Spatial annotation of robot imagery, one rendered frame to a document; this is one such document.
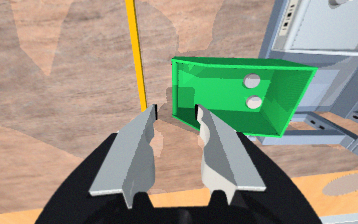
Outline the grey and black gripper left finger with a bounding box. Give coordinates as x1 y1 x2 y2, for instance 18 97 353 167
34 104 157 224

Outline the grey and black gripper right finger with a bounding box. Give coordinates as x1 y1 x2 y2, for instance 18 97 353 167
195 104 323 224

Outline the yellow bar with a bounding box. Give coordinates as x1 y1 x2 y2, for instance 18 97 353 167
125 0 147 112

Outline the green bin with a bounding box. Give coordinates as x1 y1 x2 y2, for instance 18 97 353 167
171 56 318 138

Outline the white disc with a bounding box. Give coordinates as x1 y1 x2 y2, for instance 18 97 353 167
246 95 262 109

